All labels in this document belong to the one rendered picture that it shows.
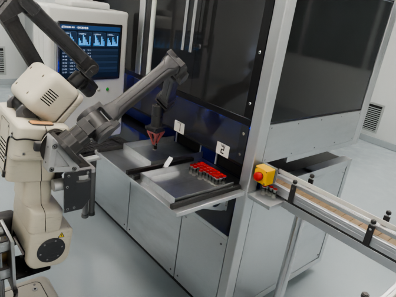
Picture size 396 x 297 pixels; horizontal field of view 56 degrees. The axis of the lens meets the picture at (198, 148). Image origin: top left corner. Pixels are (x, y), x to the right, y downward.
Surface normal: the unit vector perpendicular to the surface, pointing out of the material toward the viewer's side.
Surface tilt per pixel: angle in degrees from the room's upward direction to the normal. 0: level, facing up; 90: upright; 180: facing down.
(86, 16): 90
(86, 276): 0
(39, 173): 90
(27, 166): 90
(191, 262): 90
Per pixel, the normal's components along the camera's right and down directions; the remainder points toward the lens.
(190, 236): -0.75, 0.14
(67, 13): 0.74, 0.33
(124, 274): 0.14, -0.92
